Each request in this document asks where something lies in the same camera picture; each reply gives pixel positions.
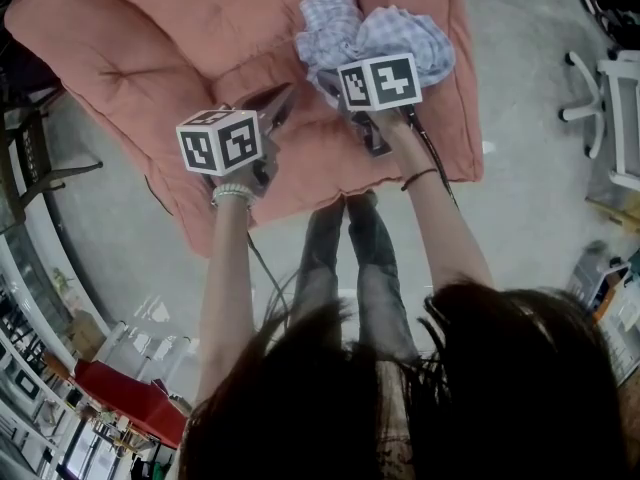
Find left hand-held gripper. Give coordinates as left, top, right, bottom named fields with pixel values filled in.
left=175, top=82, right=296, bottom=199

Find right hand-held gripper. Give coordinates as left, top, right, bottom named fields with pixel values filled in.
left=314, top=52, right=424, bottom=158

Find light blue plaid cloth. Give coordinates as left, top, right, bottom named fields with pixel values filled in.
left=294, top=0, right=457, bottom=100

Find pink padded sofa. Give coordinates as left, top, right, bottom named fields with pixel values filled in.
left=3, top=0, right=485, bottom=260

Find person's right forearm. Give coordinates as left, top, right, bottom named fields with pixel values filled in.
left=383, top=111, right=496, bottom=295

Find person's left forearm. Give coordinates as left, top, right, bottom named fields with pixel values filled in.
left=194, top=196, right=257, bottom=405

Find black wrist band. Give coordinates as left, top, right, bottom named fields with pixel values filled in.
left=400, top=167, right=441, bottom=192

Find person's grey trousers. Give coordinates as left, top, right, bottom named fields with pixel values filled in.
left=288, top=191, right=420, bottom=365

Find white mesh office chair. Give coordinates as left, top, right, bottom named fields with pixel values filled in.
left=558, top=50, right=640, bottom=193

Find black metal side table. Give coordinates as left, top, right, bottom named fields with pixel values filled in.
left=0, top=106, right=104, bottom=240

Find small green plant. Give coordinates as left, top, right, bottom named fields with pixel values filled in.
left=51, top=266, right=77, bottom=292

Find white curved counter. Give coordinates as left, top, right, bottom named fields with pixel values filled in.
left=0, top=235, right=114, bottom=369

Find clear plastic storage box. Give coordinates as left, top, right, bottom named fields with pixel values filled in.
left=566, top=240, right=636, bottom=320

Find red cloth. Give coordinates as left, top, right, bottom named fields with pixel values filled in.
left=73, top=359, right=190, bottom=450

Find right hand-held gripper black cable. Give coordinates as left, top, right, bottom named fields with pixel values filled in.
left=406, top=105, right=462, bottom=213

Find hand-held gripper black cable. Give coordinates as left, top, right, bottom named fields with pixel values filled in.
left=246, top=232, right=292, bottom=330
left=406, top=105, right=462, bottom=213

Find white bead bracelet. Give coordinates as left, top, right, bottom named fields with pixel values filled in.
left=210, top=182, right=253, bottom=210

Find left hand-held gripper black cable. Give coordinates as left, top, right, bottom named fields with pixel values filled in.
left=246, top=232, right=292, bottom=330

